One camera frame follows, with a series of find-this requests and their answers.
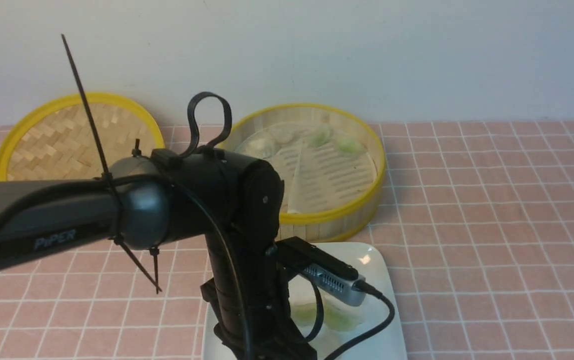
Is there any white dumpling back centre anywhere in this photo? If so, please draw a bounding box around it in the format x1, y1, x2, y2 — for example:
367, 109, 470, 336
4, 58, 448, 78
268, 126, 297, 145

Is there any white dumpling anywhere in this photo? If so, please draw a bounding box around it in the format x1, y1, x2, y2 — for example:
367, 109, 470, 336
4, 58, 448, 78
268, 126, 297, 145
241, 137, 279, 159

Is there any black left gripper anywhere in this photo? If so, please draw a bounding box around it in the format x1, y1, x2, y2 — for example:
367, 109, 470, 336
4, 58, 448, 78
200, 231, 317, 360

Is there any black cable tie long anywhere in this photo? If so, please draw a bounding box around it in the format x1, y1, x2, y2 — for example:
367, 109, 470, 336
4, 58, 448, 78
61, 34, 163, 295

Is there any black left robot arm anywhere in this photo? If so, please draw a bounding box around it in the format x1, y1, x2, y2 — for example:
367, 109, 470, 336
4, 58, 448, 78
0, 146, 317, 360

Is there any green dumpling back right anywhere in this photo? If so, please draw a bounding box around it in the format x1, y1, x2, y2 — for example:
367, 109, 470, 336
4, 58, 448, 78
333, 134, 366, 158

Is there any white square plate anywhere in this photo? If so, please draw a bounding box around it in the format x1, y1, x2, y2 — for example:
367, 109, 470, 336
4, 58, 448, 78
202, 242, 408, 360

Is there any green dumpling plate centre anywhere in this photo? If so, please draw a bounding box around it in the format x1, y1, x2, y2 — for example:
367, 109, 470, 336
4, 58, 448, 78
291, 301, 317, 326

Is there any yellow-rimmed bamboo steamer basket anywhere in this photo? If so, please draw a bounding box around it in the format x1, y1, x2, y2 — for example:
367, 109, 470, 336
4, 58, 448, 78
220, 103, 386, 242

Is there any green dumpling back centre-right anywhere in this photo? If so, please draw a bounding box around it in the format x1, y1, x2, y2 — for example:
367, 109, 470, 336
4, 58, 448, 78
307, 125, 333, 148

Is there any yellow-rimmed bamboo steamer lid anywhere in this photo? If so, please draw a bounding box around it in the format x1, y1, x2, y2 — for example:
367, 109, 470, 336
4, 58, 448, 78
0, 92, 165, 182

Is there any black camera cable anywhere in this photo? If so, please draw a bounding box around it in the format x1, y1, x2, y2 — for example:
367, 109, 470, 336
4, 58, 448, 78
323, 280, 396, 360

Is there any black velcro strap loop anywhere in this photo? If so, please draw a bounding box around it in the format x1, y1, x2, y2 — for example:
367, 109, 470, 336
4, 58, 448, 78
182, 91, 233, 157

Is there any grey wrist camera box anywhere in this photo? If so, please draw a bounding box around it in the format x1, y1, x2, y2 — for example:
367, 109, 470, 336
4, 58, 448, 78
277, 236, 365, 307

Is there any white dumpling back left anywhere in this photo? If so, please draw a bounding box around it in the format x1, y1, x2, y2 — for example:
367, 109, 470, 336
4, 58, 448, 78
241, 137, 279, 159

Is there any white mesh steamer liner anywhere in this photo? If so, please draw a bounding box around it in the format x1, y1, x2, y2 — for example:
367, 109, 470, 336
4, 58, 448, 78
236, 121, 377, 214

